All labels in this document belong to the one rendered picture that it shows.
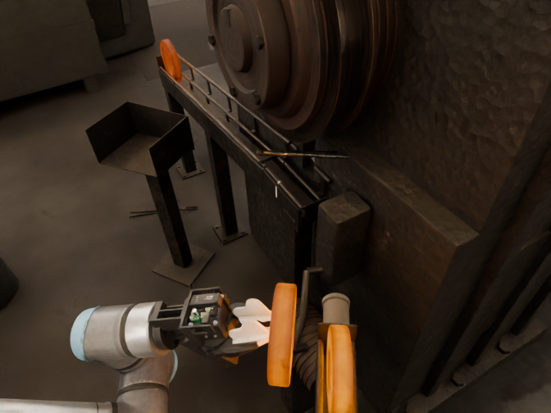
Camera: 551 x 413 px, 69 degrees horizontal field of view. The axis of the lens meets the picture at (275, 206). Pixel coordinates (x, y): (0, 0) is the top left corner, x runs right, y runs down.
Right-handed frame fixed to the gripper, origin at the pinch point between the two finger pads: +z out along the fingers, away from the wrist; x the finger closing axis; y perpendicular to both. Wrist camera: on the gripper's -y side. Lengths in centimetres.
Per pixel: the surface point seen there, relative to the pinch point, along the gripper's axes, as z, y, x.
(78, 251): -124, -52, 79
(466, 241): 30.9, -6.1, 18.1
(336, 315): 5.2, -16.7, 12.0
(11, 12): -185, 32, 210
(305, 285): -4.1, -24.6, 26.0
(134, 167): -61, -7, 68
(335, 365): 6.7, -8.6, -2.6
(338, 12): 16.0, 33.5, 32.2
